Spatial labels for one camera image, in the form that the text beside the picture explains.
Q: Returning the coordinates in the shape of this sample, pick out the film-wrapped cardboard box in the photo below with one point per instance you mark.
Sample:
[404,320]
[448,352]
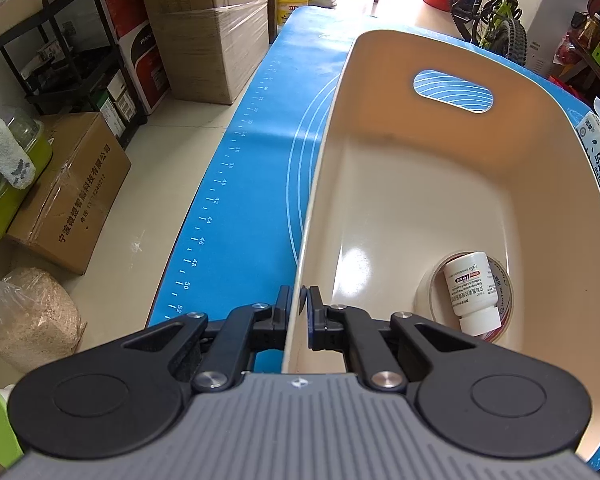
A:
[215,55]

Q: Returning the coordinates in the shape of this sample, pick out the red and white box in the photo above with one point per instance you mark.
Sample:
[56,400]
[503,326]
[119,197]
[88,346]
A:
[142,55]

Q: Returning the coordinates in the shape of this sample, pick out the printed brown carton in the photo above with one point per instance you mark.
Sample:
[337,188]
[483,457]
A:
[72,195]

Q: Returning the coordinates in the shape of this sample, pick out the dark wooden shelf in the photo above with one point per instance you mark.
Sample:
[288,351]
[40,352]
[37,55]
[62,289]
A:
[580,75]

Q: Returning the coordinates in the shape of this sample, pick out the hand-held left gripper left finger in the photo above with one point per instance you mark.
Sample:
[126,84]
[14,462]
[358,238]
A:
[281,317]

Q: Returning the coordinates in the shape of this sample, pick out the green children's bicycle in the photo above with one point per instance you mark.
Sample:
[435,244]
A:
[505,15]

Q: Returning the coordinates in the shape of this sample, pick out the white appliance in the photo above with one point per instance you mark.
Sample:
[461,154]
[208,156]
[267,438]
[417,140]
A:
[555,15]

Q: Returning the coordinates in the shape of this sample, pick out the lime green plastic container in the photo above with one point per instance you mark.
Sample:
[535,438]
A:
[0,210]

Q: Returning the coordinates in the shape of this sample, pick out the clear bag of grain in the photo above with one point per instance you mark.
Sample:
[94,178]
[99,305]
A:
[30,320]

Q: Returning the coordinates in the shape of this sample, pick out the cream plastic storage bin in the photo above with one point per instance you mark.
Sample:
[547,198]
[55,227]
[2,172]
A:
[405,185]

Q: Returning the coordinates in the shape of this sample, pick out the small green white box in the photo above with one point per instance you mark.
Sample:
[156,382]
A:
[116,105]

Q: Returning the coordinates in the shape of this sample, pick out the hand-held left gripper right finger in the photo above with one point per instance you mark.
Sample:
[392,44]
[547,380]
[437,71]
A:
[311,322]

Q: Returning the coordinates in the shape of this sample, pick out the blue measuring mat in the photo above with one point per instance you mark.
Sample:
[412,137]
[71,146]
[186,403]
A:
[265,185]

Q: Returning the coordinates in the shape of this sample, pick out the clear tape roll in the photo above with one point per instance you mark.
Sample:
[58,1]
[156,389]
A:
[425,300]

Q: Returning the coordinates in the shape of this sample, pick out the black utility cart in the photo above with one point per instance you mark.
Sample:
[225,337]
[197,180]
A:
[75,45]

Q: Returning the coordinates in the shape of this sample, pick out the white fluffy roller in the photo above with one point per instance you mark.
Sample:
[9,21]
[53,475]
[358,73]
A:
[5,157]

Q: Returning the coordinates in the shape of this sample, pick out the white medicine bottle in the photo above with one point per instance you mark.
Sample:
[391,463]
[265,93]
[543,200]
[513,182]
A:
[467,285]

